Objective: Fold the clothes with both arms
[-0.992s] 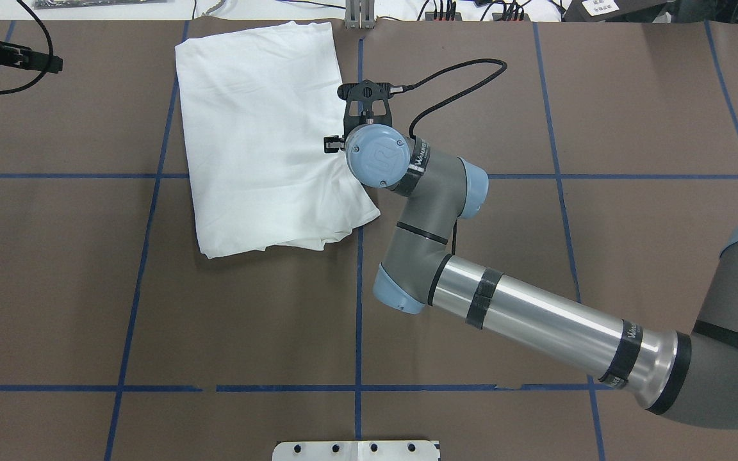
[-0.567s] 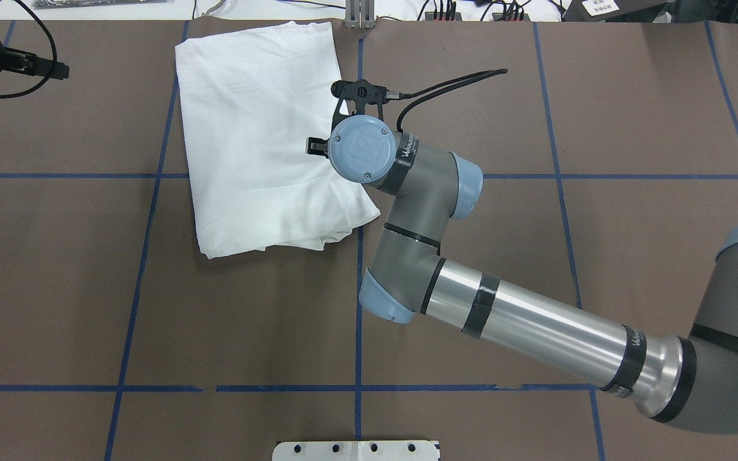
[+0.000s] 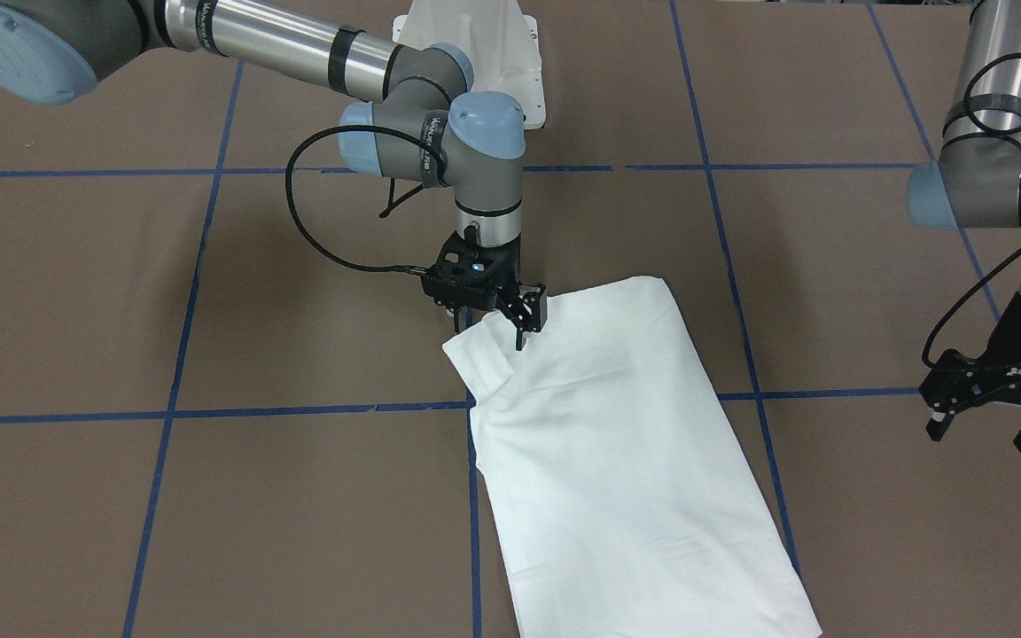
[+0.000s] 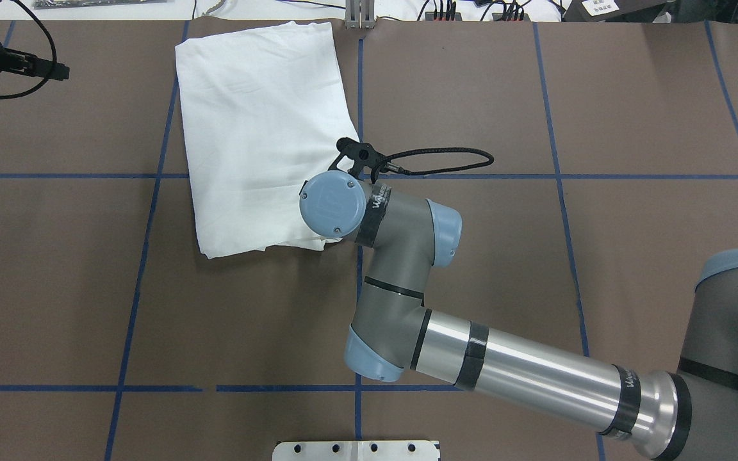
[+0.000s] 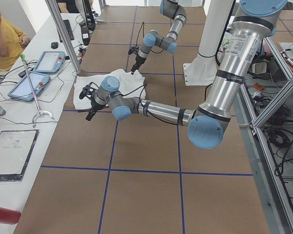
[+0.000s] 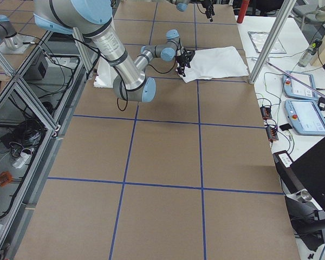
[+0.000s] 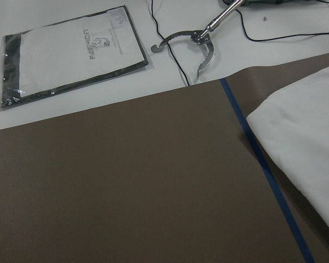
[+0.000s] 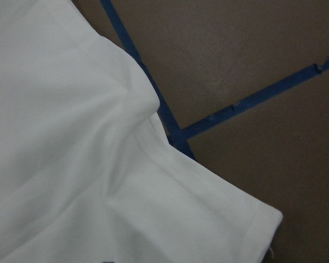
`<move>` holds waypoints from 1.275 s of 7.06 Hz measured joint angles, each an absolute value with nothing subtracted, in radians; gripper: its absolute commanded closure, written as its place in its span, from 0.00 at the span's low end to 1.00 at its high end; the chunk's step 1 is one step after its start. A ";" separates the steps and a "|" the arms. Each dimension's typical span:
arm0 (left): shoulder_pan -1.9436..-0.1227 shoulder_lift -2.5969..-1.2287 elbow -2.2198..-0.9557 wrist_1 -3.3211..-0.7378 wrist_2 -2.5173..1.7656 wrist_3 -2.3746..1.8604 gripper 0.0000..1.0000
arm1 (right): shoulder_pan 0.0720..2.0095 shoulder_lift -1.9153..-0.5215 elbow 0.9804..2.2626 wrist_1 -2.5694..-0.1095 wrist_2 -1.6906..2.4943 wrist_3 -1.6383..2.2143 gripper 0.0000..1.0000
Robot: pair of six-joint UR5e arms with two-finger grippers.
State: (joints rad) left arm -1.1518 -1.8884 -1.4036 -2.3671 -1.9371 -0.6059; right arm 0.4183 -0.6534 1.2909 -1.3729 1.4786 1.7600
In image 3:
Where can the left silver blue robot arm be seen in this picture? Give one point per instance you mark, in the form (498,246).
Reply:
(975,183)

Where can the white long-sleeve printed shirt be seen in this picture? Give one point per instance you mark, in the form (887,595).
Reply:
(623,503)

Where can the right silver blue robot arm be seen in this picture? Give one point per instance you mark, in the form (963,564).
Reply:
(415,115)

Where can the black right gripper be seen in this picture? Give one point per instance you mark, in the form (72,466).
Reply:
(510,268)

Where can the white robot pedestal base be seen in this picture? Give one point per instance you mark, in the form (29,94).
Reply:
(500,40)

